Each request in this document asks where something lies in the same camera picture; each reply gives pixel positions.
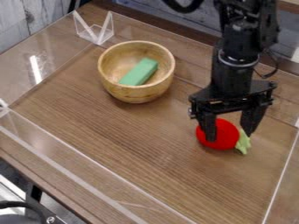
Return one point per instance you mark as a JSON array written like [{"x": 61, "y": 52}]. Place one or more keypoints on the clear acrylic tray wall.
[{"x": 101, "y": 195}]

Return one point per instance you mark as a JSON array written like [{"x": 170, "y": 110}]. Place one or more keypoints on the clear acrylic corner bracket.
[{"x": 98, "y": 34}]

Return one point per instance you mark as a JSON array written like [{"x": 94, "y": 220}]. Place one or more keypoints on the green rectangular block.
[{"x": 141, "y": 73}]

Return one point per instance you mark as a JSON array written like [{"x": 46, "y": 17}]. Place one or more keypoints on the wooden bowl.
[{"x": 120, "y": 59}]

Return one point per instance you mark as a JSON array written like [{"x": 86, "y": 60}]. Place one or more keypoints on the red plush strawberry toy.
[{"x": 230, "y": 138}]

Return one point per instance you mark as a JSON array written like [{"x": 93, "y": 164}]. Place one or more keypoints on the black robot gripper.
[{"x": 238, "y": 88}]

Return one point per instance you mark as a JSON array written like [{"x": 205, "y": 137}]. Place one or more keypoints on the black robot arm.
[{"x": 250, "y": 30}]

